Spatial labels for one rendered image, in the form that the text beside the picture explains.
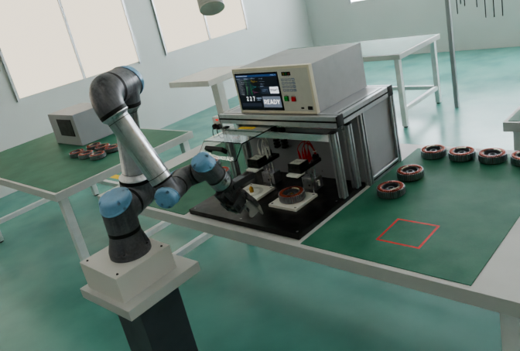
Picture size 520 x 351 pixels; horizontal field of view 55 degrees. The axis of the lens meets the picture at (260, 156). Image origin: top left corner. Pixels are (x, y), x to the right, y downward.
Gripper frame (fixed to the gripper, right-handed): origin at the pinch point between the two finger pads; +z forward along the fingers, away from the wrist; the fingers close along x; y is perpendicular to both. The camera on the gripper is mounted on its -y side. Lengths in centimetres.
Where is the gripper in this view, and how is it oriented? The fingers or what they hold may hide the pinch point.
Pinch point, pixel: (254, 209)
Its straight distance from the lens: 195.5
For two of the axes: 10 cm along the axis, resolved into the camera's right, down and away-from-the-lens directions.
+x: 7.2, 0.7, -6.9
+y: -4.6, 7.9, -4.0
